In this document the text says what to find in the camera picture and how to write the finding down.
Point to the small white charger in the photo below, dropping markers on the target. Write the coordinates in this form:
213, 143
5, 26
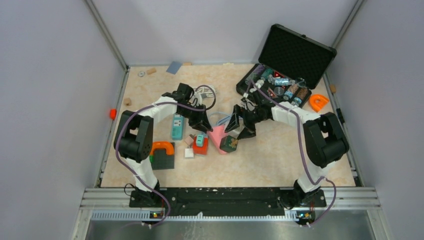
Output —
189, 153

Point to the orange arch toy right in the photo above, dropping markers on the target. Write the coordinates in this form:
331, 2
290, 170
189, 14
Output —
317, 102

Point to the dark grey building baseplate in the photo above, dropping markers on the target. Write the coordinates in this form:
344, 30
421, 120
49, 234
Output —
160, 160

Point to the dark green cube adapter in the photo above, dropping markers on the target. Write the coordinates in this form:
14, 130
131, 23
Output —
228, 144

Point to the wooden block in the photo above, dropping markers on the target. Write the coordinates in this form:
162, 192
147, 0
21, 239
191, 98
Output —
332, 88
127, 101
151, 71

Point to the teal small plug adapter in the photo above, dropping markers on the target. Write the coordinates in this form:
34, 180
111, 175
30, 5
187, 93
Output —
199, 140

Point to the red orange clip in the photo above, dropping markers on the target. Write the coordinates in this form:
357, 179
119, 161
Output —
113, 113

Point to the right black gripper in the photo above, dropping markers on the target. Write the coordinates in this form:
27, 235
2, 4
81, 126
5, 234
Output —
246, 132

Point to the orange arch block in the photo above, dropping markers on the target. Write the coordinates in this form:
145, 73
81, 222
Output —
162, 145

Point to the grey blue card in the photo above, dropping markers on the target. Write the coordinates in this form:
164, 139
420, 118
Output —
174, 67

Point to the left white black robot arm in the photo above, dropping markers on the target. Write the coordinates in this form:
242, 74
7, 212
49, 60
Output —
134, 137

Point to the wooden block left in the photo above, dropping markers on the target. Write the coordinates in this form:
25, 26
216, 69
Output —
127, 101

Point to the pink triangular power strip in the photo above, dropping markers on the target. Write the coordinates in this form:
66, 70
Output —
215, 136

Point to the black open case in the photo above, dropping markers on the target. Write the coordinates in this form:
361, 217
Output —
290, 66

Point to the wooden block top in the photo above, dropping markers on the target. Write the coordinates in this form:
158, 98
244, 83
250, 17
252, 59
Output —
151, 71

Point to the wooden block right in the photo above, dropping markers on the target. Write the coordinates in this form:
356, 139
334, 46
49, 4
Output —
332, 88

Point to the teal power strip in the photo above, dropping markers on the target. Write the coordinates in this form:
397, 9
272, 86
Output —
177, 130

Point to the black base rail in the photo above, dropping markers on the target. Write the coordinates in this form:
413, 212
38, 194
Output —
226, 201

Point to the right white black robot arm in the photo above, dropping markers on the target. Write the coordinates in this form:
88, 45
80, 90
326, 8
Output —
321, 139

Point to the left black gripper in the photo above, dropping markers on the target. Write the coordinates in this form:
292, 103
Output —
201, 116

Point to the pink brown charger plug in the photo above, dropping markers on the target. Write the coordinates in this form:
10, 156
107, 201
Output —
189, 140

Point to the red cube socket adapter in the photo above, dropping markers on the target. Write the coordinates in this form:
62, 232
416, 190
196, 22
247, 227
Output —
200, 150

